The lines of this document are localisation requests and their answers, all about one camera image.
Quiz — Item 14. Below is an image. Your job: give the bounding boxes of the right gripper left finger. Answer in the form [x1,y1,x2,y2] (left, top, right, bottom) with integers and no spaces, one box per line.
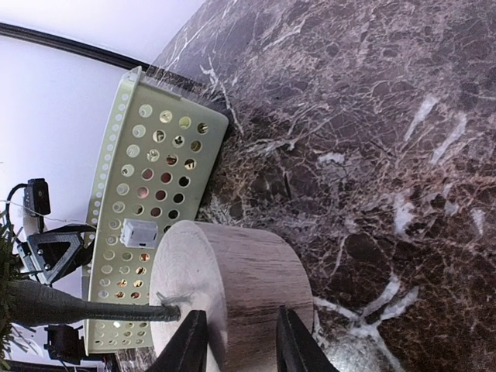
[146,310,208,372]

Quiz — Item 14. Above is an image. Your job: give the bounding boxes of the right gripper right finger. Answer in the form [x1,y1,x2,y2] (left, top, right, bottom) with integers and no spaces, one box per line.
[276,305,338,372]

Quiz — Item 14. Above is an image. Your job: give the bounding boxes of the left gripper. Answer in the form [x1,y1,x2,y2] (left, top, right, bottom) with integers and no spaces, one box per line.
[26,225,95,365]

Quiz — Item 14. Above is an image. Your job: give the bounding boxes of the small green christmas tree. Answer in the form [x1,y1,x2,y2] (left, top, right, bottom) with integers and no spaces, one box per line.
[1,210,181,369]

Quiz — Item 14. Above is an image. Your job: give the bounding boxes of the beige plastic basket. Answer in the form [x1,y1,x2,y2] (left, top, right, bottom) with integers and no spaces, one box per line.
[80,65,229,356]

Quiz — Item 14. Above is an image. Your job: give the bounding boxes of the wooden tree base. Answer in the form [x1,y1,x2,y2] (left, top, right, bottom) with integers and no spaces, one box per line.
[149,221,314,371]

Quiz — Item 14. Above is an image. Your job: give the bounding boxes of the white battery box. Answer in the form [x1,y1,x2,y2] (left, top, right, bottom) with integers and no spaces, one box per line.
[119,219,159,249]

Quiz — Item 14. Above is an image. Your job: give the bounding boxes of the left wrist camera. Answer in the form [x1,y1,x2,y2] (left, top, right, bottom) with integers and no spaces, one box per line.
[5,178,51,236]

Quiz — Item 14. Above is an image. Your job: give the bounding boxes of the left black frame post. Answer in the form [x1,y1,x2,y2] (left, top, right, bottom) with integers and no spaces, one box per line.
[1,22,150,71]

